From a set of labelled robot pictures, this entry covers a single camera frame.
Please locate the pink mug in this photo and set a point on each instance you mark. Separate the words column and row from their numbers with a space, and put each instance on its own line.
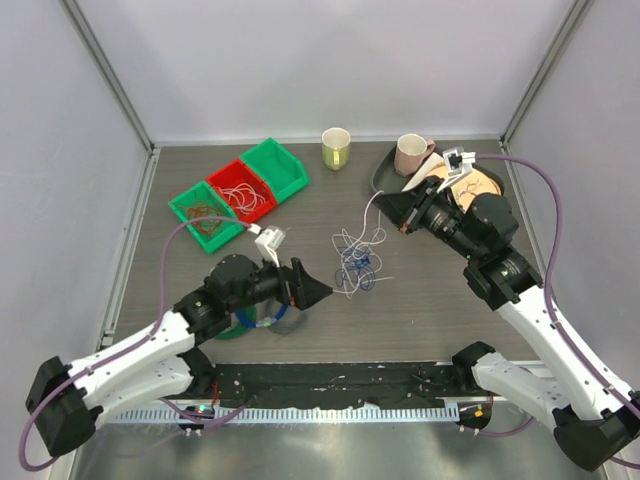
column 411, row 150

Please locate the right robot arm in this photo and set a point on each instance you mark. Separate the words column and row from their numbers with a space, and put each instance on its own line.
column 591, row 412

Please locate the dark grey tray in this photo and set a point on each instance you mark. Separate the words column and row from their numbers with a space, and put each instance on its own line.
column 385, row 178

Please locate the right aluminium frame post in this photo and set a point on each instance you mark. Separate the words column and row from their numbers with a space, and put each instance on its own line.
column 553, row 54

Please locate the left aluminium frame post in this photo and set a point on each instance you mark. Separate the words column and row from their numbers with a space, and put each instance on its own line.
column 88, row 37

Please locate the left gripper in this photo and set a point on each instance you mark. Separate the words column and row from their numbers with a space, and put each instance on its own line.
column 296, row 286

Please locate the near green bin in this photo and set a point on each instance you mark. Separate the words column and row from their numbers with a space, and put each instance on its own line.
column 213, row 230

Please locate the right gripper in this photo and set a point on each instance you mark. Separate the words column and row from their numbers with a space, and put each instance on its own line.
column 407, row 208

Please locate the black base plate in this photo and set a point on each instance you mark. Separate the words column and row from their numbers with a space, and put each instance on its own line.
column 334, row 386

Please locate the yellow-green mug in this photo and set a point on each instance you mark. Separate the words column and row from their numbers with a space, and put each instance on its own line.
column 336, row 143

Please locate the aluminium frame post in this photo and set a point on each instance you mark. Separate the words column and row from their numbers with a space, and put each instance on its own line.
column 553, row 54
column 88, row 37

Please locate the white napkin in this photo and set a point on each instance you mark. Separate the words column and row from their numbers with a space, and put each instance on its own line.
column 431, row 163

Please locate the slotted cable duct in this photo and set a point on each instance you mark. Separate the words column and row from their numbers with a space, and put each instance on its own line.
column 159, row 413

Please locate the far green bin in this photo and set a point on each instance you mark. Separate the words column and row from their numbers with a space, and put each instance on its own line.
column 280, row 169

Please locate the red bin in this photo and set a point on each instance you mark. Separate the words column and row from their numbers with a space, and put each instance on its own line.
column 243, row 190

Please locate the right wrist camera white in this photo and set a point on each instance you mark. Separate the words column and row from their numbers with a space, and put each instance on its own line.
column 459, row 165

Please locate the bird pattern plate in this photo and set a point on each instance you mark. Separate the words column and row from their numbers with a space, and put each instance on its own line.
column 474, row 184

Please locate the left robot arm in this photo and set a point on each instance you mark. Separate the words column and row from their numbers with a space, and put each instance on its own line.
column 69, row 402

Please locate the green bin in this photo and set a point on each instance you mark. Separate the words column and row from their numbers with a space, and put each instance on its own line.
column 213, row 230
column 280, row 169

